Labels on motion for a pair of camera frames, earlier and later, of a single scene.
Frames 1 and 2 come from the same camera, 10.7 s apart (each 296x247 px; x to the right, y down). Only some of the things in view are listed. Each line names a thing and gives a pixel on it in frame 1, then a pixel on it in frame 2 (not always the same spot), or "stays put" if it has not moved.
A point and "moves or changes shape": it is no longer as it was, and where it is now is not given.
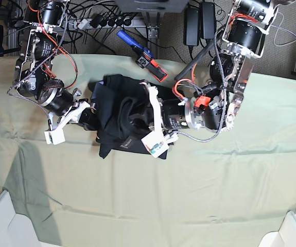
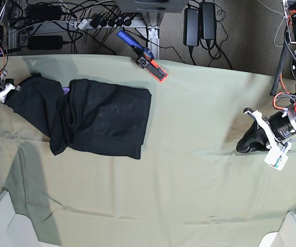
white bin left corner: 2,227 stays put
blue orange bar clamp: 145,57 stays put
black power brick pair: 191,23 stays put
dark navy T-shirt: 122,111 moves or changes shape
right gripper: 196,112 to 280,126
